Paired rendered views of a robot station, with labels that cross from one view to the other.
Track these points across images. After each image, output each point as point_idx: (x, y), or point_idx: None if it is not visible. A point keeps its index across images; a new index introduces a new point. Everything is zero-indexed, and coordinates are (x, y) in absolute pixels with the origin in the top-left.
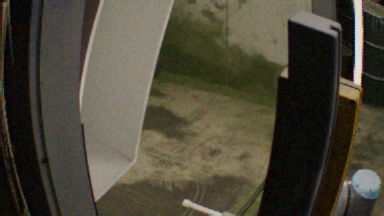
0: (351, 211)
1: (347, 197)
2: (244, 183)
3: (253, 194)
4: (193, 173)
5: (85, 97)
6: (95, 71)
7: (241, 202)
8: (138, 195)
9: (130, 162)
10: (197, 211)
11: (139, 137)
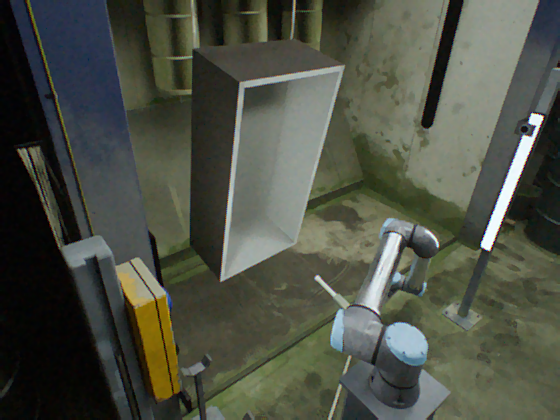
0: (381, 361)
1: (376, 343)
2: None
3: None
4: (349, 255)
5: (271, 198)
6: (278, 184)
7: None
8: (305, 263)
9: (291, 243)
10: (336, 284)
11: (298, 230)
